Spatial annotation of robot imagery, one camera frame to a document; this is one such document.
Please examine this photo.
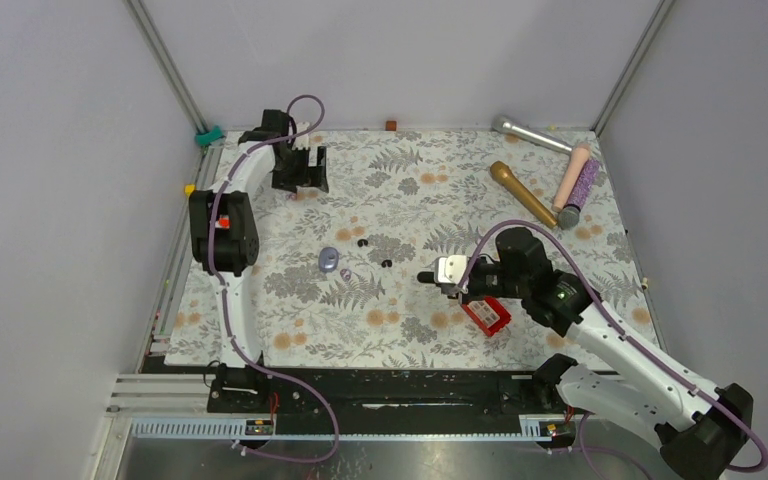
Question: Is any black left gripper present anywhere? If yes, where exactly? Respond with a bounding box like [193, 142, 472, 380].
[273, 143, 327, 192]

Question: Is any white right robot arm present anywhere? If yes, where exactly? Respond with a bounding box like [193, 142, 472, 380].
[417, 220, 757, 479]

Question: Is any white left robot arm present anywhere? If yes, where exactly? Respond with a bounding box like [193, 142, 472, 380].
[188, 109, 329, 411]

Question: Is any lavender oval case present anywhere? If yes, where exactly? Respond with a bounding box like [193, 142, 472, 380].
[318, 247, 340, 273]

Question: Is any red parts bin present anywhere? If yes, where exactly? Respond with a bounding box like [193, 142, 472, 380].
[461, 297, 512, 338]

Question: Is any floral table mat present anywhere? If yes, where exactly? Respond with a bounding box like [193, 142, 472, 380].
[163, 129, 669, 372]

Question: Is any teal arch block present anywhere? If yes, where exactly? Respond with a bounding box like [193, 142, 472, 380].
[194, 125, 225, 147]

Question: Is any gold microphone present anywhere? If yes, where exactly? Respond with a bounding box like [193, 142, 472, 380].
[489, 161, 558, 229]

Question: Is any purple glitter microphone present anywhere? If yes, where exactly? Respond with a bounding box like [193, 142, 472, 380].
[557, 157, 601, 230]

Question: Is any silver microphone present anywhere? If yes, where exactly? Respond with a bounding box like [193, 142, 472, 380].
[491, 115, 573, 154]

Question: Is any pink microphone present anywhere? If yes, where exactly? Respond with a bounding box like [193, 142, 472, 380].
[551, 142, 592, 213]

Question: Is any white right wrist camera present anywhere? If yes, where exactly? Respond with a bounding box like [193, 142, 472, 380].
[432, 255, 469, 298]

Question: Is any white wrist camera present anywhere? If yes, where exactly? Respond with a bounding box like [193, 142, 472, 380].
[432, 255, 469, 298]
[288, 118, 312, 150]

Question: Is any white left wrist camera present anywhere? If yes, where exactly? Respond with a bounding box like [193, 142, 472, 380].
[288, 118, 312, 150]

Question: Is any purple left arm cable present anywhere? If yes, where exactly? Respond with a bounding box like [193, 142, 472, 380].
[206, 93, 342, 465]

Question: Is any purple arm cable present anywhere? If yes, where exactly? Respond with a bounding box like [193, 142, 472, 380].
[456, 220, 768, 480]
[206, 93, 342, 465]

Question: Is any aluminium frame post left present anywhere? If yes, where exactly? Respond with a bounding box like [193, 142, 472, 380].
[124, 0, 210, 135]

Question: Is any aluminium frame post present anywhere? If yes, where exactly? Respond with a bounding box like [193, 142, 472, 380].
[124, 0, 210, 135]
[590, 0, 676, 137]

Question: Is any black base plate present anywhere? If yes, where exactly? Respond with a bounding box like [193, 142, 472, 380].
[206, 366, 568, 436]

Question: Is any white slotted cable duct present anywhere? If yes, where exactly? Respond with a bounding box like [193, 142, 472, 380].
[130, 418, 558, 443]

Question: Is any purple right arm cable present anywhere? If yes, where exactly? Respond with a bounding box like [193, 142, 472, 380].
[456, 220, 768, 480]

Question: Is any aluminium frame post right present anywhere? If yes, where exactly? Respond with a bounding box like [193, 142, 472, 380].
[590, 0, 676, 137]

